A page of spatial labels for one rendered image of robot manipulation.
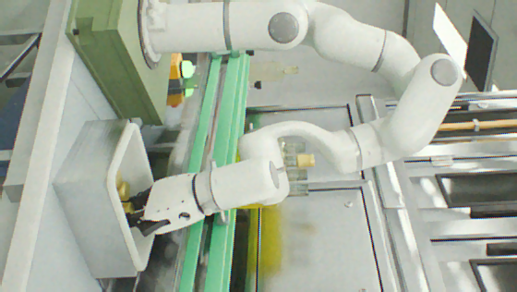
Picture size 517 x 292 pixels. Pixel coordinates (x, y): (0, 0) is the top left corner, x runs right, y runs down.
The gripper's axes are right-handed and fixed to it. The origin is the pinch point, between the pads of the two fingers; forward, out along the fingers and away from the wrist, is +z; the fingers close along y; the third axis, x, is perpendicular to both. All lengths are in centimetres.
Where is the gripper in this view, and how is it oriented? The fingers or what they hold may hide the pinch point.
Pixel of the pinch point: (126, 212)
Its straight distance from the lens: 96.6
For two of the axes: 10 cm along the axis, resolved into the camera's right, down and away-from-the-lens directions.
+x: -3.5, -7.5, -5.6
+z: -9.4, 2.5, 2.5
